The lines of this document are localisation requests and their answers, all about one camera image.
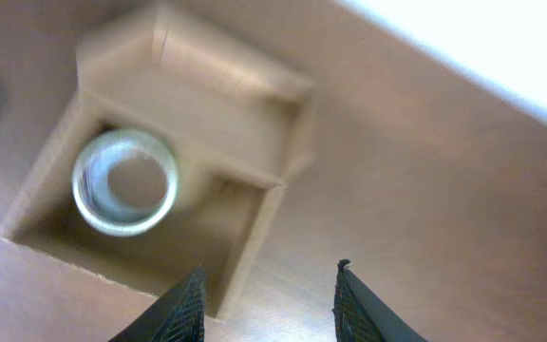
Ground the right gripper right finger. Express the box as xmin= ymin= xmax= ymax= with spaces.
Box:
xmin=332 ymin=259 xmax=426 ymax=342

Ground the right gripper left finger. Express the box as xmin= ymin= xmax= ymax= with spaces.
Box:
xmin=109 ymin=267 xmax=206 ymax=342

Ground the open cardboard box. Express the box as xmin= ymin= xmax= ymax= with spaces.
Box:
xmin=0 ymin=1 xmax=319 ymax=319

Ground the white masking tape roll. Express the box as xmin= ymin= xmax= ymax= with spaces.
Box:
xmin=71 ymin=129 xmax=179 ymax=238

